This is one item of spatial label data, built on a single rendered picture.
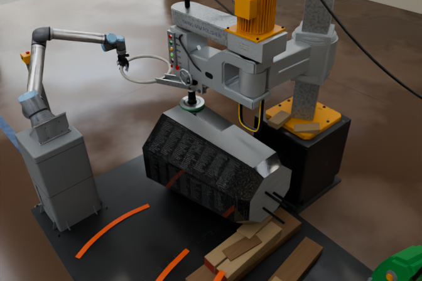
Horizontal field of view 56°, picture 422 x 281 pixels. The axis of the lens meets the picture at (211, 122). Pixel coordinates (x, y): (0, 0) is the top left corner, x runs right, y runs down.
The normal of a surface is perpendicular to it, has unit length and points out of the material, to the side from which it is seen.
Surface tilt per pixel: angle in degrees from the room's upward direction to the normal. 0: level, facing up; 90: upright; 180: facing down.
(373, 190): 0
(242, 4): 90
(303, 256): 0
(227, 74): 90
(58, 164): 90
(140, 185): 0
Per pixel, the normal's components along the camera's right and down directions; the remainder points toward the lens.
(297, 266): -0.01, -0.81
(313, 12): -0.34, 0.55
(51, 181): 0.67, 0.43
